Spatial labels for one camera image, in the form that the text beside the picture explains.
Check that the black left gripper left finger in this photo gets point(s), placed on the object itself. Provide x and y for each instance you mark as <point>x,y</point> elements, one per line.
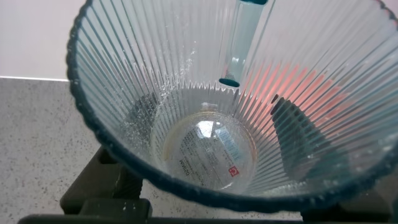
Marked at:
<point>102,186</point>

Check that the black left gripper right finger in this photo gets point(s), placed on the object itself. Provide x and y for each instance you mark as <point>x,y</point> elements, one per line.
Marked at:
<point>342,214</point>

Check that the transparent ribbed teal cup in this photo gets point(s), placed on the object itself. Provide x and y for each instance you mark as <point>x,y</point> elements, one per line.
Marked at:
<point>202,149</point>

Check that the pink bowl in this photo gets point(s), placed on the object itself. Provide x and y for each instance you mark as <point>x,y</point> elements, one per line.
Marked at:
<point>311,87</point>

